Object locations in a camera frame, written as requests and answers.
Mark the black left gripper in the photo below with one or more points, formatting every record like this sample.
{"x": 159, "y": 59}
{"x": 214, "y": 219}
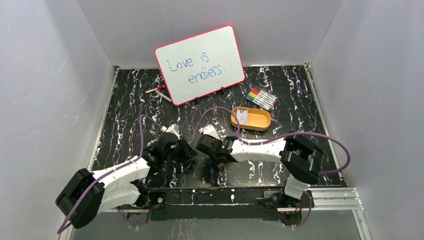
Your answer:
{"x": 180, "y": 147}

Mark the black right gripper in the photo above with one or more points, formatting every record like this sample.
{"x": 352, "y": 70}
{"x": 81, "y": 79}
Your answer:
{"x": 218, "y": 162}

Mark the orange leather card holder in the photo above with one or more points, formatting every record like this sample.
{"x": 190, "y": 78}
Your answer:
{"x": 222, "y": 164}

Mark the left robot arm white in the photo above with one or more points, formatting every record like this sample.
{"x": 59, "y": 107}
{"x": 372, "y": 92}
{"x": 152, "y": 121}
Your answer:
{"x": 89, "y": 193}

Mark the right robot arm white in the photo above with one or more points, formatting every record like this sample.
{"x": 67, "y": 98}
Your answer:
{"x": 299, "y": 155}

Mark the credit card in tray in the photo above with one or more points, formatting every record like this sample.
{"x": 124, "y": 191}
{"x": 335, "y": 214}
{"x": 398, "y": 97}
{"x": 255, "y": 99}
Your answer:
{"x": 242, "y": 116}

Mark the orange oval tray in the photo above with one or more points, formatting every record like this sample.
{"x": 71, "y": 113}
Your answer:
{"x": 258, "y": 119}

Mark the white marker brown tip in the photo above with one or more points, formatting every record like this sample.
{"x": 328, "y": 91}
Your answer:
{"x": 163, "y": 95}

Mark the pack of coloured markers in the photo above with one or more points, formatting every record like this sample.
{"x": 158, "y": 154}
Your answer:
{"x": 262, "y": 98}

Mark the white marker red cap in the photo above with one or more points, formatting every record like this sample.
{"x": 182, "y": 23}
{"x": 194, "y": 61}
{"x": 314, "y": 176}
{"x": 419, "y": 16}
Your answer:
{"x": 160, "y": 87}

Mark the pink framed whiteboard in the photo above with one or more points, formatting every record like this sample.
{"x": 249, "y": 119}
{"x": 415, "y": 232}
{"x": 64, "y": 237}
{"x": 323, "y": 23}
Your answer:
{"x": 201, "y": 64}

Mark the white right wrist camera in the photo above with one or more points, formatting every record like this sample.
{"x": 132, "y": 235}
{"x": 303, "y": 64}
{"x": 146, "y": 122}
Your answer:
{"x": 210, "y": 131}

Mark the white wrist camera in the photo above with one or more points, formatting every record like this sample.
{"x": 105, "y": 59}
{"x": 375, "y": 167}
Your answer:
{"x": 173, "y": 128}
{"x": 210, "y": 131}

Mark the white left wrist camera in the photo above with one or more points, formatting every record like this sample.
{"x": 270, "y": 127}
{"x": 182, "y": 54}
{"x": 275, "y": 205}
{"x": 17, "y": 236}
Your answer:
{"x": 173, "y": 128}

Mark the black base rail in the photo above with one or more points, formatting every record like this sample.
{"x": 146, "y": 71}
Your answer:
{"x": 265, "y": 203}

